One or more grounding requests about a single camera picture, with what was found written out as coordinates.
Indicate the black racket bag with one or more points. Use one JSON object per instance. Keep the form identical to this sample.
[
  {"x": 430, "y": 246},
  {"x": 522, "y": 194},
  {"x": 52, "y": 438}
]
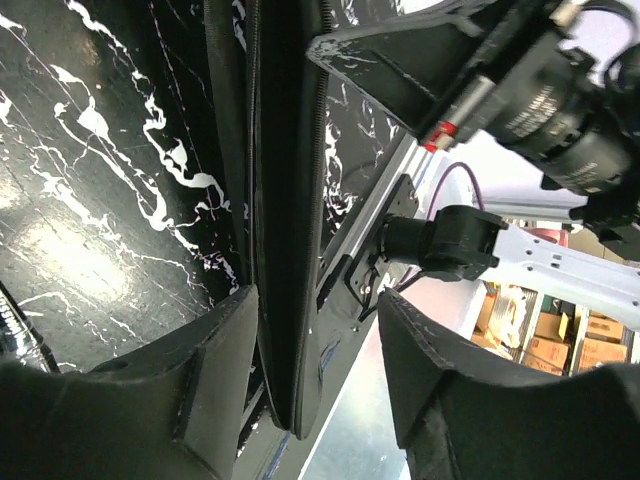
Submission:
[{"x": 270, "y": 108}]

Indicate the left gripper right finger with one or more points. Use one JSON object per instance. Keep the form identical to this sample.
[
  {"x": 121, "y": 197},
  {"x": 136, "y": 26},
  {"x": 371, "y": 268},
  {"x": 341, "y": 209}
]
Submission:
[{"x": 462, "y": 412}]

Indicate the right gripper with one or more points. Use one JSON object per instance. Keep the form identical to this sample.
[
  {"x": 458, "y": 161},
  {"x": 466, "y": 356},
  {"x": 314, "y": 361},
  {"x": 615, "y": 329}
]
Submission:
[{"x": 407, "y": 68}]

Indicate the black shuttlecock tube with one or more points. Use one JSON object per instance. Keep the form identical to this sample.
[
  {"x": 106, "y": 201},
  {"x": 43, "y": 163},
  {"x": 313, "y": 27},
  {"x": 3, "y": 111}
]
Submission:
[{"x": 20, "y": 341}]

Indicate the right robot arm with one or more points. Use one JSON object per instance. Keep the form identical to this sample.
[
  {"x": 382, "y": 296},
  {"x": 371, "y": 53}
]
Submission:
[{"x": 583, "y": 138}]

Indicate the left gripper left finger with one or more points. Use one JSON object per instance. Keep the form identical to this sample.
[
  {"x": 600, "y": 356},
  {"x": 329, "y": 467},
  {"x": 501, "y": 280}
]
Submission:
[{"x": 171, "y": 409}]

